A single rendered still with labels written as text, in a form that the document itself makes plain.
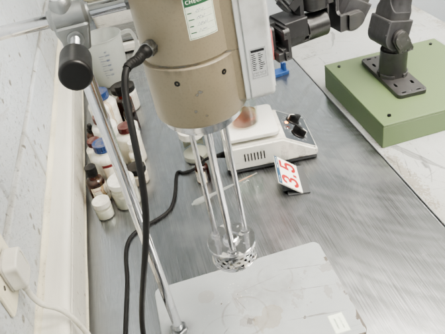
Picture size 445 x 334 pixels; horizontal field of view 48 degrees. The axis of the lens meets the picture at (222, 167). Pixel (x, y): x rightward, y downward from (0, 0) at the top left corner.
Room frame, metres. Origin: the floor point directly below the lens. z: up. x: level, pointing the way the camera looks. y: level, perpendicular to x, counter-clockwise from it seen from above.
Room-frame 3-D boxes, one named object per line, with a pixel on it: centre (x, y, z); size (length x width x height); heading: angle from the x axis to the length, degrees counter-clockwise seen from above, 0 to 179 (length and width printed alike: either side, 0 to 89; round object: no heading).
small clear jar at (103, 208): (0.81, 0.26, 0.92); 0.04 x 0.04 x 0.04
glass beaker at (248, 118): (0.92, -0.07, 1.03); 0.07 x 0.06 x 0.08; 104
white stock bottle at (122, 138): (0.99, 0.20, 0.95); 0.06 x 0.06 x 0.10
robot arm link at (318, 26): (0.96, -0.24, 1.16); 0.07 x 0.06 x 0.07; 106
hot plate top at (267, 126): (0.92, -0.07, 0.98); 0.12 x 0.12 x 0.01; 0
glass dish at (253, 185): (0.80, -0.05, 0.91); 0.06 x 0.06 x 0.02
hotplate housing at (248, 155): (0.92, -0.10, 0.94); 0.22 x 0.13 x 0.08; 90
